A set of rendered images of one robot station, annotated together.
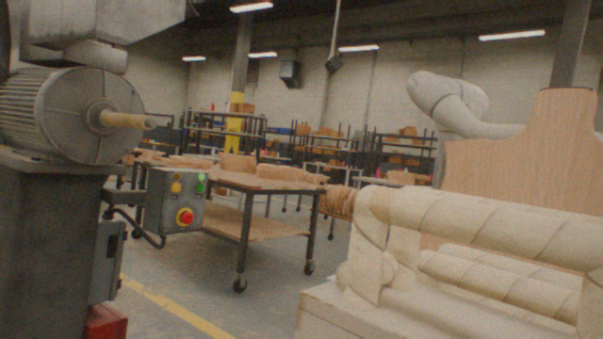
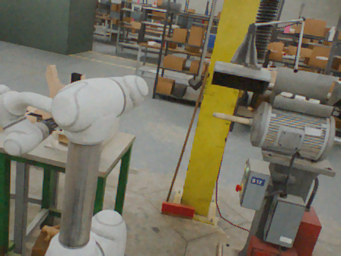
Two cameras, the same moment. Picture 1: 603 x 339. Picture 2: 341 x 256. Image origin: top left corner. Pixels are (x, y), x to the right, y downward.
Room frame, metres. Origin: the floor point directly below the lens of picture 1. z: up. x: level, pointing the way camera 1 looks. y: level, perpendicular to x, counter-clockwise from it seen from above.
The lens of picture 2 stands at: (2.31, -0.79, 1.77)
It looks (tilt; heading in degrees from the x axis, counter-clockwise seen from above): 20 degrees down; 150
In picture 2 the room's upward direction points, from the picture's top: 10 degrees clockwise
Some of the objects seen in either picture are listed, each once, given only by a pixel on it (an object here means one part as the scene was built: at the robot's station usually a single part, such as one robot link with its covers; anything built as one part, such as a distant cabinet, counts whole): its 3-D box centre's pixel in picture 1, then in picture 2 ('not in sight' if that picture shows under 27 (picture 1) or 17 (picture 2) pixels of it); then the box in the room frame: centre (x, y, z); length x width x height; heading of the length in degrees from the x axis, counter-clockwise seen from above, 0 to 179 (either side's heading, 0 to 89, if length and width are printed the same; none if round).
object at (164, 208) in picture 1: (155, 205); (266, 190); (1.27, 0.46, 0.99); 0.24 x 0.21 x 0.26; 52
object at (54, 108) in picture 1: (71, 114); (290, 132); (1.14, 0.67, 1.25); 0.41 x 0.27 x 0.26; 52
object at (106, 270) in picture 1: (102, 215); (290, 197); (1.29, 0.63, 0.93); 0.15 x 0.10 x 0.55; 52
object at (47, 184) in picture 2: not in sight; (48, 180); (0.10, -0.39, 0.45); 0.05 x 0.05 x 0.90; 52
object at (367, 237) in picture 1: (366, 252); not in sight; (0.35, -0.07, 1.15); 0.03 x 0.03 x 0.09
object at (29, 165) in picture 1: (54, 159); (294, 157); (1.17, 0.73, 1.11); 0.36 x 0.24 x 0.04; 52
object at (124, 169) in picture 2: not in sight; (119, 198); (0.43, 0.04, 0.45); 0.05 x 0.05 x 0.90; 52
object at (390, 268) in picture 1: (373, 270); not in sight; (0.39, -0.09, 1.12); 0.11 x 0.03 x 0.03; 142
